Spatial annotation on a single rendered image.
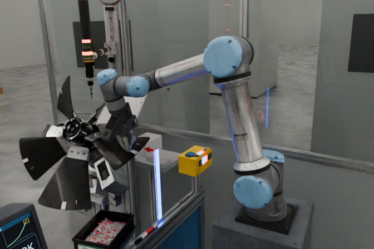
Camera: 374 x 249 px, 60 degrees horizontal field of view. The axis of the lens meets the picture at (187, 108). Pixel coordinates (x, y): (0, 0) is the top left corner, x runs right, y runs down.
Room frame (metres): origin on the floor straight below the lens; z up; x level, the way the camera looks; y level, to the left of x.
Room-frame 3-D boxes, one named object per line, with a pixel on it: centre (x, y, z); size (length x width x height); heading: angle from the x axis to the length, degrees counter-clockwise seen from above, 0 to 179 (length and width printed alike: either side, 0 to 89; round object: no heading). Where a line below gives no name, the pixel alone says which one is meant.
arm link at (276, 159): (1.06, -0.28, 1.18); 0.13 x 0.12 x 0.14; 153
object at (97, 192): (1.45, 0.45, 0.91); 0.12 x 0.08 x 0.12; 148
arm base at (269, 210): (1.07, -0.28, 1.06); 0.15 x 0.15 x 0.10
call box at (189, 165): (1.49, -0.04, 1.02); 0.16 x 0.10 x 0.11; 148
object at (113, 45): (2.06, 0.46, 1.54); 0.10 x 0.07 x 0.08; 3
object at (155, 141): (2.03, 0.28, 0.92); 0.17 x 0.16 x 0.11; 148
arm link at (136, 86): (1.19, 0.19, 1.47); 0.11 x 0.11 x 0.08; 63
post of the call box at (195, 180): (1.49, -0.04, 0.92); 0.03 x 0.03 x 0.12; 58
